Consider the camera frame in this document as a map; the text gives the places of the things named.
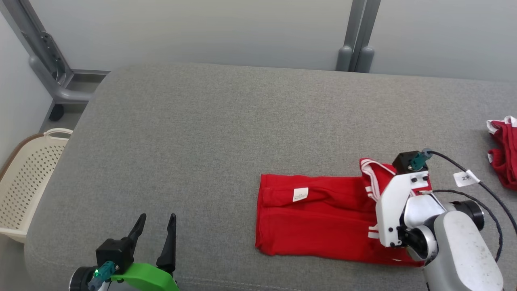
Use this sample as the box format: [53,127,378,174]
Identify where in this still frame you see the red shorts white stripe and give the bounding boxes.
[486,116,517,190]

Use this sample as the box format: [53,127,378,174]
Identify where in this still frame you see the white right cable tag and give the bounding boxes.
[452,169,481,188]

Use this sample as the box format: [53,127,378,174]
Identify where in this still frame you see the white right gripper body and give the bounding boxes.
[375,171,431,248]

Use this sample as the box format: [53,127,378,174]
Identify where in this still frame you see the black caster wheel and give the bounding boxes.
[48,104,65,122]

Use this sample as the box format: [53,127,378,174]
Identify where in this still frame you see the cream perforated laundry basket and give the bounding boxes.
[0,128,74,244]

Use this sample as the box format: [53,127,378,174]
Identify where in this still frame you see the grey metal partition frame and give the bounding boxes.
[0,0,110,103]

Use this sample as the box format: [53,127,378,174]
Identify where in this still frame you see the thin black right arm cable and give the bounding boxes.
[431,188,504,263]

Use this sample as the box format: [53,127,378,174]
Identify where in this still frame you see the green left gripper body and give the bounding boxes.
[109,262,180,291]

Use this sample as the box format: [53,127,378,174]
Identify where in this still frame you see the red Bulls jersey white sleeves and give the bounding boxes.
[254,158,436,268]

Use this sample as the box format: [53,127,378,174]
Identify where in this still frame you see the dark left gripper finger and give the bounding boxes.
[128,213,147,246]
[156,213,177,276]

